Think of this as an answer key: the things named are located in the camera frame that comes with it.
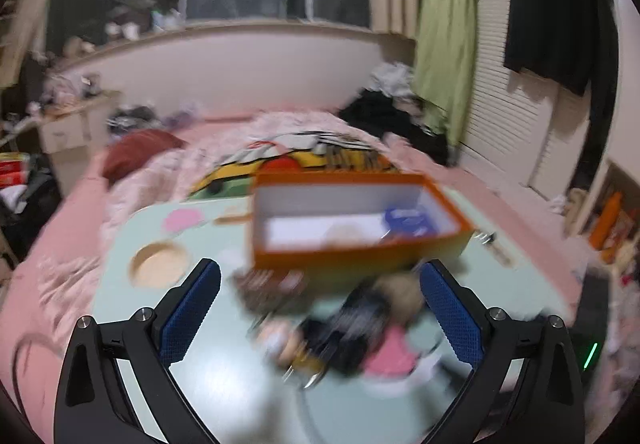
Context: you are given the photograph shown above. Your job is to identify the clear plastic bag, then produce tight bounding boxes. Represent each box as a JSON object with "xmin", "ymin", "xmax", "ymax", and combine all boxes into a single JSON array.
[{"xmin": 165, "ymin": 104, "xmax": 206, "ymax": 129}]

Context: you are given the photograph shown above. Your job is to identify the black hanging garment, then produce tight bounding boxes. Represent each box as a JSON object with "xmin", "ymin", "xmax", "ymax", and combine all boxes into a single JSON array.
[{"xmin": 504, "ymin": 0, "xmax": 618, "ymax": 97}]

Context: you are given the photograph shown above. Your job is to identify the small yellow object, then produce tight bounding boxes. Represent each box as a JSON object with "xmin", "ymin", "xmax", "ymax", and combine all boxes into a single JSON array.
[{"xmin": 290, "ymin": 349, "xmax": 326, "ymax": 375}]

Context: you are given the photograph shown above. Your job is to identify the small white round object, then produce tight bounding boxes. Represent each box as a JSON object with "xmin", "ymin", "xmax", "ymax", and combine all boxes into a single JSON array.
[{"xmin": 322, "ymin": 224, "xmax": 368, "ymax": 247}]

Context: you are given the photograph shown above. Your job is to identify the green hanging garment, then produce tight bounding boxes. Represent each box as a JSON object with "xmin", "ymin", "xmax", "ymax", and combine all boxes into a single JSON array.
[{"xmin": 412, "ymin": 0, "xmax": 481, "ymax": 147}]

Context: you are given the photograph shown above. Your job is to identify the dark box with red edge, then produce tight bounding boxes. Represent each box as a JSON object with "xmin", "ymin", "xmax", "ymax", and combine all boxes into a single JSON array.
[{"xmin": 235, "ymin": 269, "xmax": 311, "ymax": 315}]

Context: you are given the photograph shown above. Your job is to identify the black shiny lace-trimmed cloth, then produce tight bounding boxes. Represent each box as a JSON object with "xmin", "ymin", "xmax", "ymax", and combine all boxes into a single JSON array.
[{"xmin": 305, "ymin": 289, "xmax": 396, "ymax": 375}]

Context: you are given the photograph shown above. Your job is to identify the white louvered closet door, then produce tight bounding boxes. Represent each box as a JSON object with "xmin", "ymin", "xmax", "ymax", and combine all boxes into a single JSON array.
[{"xmin": 457, "ymin": 0, "xmax": 608, "ymax": 199}]

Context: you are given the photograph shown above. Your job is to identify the beige furry pompom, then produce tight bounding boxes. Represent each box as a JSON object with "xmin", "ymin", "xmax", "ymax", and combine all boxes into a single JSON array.
[{"xmin": 375, "ymin": 274, "xmax": 426, "ymax": 325}]

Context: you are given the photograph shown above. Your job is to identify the dark red pillow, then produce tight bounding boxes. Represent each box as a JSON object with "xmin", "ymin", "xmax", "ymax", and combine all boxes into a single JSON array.
[{"xmin": 102, "ymin": 131, "xmax": 188, "ymax": 182}]

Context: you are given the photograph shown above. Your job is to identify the pile of black clothes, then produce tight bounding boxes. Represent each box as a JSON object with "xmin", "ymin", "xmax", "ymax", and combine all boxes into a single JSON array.
[{"xmin": 340, "ymin": 88, "xmax": 451, "ymax": 165}]

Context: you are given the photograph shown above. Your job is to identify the heap of dark clothes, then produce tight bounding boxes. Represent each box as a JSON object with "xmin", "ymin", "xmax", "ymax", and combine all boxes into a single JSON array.
[{"xmin": 0, "ymin": 169, "xmax": 61, "ymax": 265}]

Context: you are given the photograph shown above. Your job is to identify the orange bottle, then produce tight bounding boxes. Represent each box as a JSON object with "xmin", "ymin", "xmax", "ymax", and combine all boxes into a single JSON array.
[{"xmin": 589, "ymin": 191, "xmax": 623, "ymax": 249}]

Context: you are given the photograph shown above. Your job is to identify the small beige round object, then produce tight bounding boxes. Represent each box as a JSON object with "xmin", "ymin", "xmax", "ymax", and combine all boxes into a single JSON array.
[{"xmin": 257, "ymin": 319, "xmax": 301, "ymax": 360}]

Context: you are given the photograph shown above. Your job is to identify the mint green printed desktop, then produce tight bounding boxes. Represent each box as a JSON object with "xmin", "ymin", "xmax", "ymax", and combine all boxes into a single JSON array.
[{"xmin": 92, "ymin": 196, "xmax": 581, "ymax": 444}]

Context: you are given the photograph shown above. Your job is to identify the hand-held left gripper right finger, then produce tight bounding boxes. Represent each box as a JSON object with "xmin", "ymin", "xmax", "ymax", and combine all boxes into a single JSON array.
[{"xmin": 419, "ymin": 259, "xmax": 585, "ymax": 444}]

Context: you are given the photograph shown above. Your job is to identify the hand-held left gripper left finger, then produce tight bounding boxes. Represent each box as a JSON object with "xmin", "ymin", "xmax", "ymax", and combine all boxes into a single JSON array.
[{"xmin": 54, "ymin": 258, "xmax": 222, "ymax": 444}]

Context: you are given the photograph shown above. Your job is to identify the white shelf unit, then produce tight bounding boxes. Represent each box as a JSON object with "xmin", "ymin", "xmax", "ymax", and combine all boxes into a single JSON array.
[{"xmin": 570, "ymin": 159, "xmax": 640, "ymax": 275}]

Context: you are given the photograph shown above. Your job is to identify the striped clothes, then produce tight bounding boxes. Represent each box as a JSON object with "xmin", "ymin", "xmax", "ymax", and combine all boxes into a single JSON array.
[{"xmin": 107, "ymin": 106, "xmax": 161, "ymax": 135}]

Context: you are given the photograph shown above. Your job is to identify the orange cardboard box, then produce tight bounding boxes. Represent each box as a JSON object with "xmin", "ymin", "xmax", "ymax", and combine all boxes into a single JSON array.
[{"xmin": 248, "ymin": 171, "xmax": 473, "ymax": 272}]

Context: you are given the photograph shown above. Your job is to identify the blue packet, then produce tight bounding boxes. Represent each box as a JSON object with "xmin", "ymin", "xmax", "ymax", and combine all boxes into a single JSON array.
[{"xmin": 385, "ymin": 208, "xmax": 435, "ymax": 237}]

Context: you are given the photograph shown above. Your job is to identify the pile of white clothes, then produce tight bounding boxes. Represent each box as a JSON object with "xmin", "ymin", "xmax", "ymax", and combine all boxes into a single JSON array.
[{"xmin": 370, "ymin": 62, "xmax": 418, "ymax": 99}]

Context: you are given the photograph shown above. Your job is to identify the pink bedding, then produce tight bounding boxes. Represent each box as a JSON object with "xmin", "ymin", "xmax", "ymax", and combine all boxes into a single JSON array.
[{"xmin": 0, "ymin": 111, "xmax": 591, "ymax": 444}]

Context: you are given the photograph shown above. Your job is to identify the white nightstand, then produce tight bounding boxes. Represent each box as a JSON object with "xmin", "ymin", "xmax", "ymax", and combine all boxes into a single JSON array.
[{"xmin": 37, "ymin": 91, "xmax": 123, "ymax": 195}]

